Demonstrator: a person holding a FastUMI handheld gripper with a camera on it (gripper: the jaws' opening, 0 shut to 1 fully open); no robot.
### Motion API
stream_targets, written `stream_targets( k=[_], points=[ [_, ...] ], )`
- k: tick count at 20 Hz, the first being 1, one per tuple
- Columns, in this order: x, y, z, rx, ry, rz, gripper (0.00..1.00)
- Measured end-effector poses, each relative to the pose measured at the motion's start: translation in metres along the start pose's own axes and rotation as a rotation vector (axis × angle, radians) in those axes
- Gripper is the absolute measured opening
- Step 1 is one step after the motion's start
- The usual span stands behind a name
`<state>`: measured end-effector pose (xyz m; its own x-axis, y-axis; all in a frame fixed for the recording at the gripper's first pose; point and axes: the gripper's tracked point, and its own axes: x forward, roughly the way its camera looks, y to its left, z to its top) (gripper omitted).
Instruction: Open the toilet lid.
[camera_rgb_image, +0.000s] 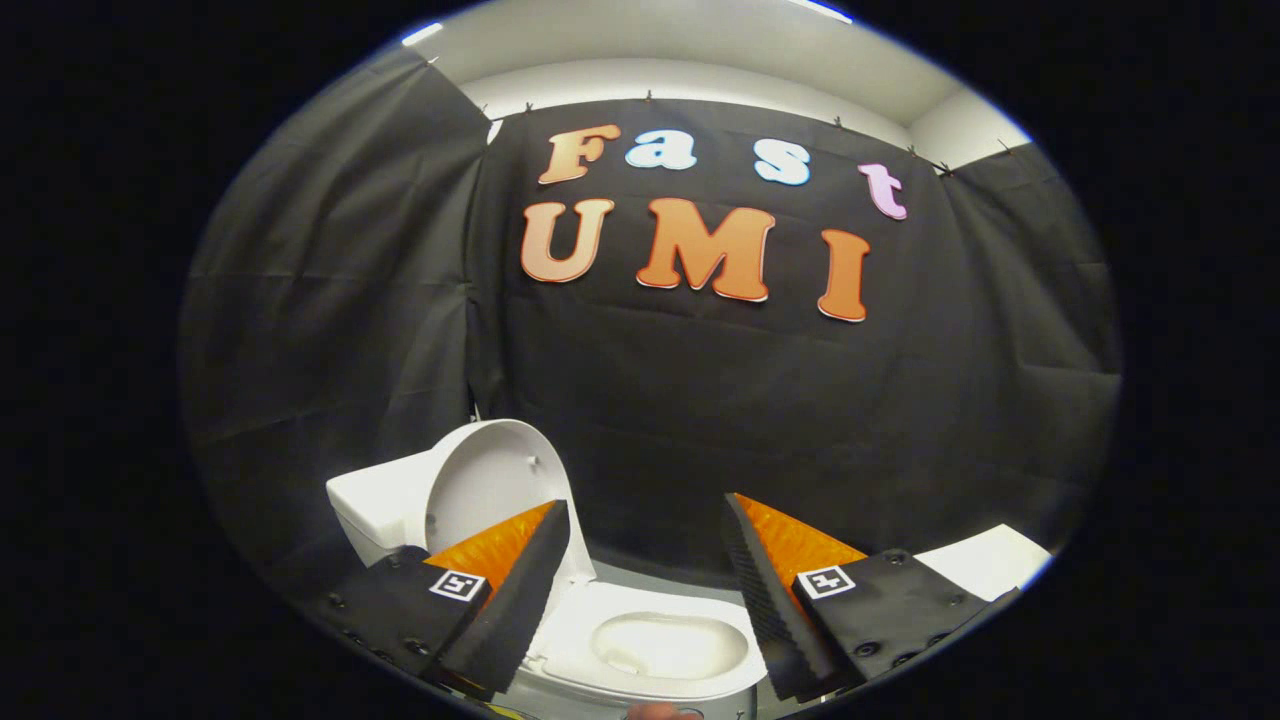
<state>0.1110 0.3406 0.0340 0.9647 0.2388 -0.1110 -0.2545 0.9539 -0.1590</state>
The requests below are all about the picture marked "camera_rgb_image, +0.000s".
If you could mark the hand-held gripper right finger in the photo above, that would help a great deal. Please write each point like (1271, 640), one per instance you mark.
(770, 600)

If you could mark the black backdrop cloth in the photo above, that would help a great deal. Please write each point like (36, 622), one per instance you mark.
(700, 400)

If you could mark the white toilet lid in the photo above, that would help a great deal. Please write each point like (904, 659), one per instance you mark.
(490, 470)

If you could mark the white drawer cabinet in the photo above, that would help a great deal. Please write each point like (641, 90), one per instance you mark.
(985, 560)

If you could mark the white toilet with tank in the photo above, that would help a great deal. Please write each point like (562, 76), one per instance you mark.
(380, 500)

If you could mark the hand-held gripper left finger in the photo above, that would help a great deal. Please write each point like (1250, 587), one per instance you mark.
(520, 600)

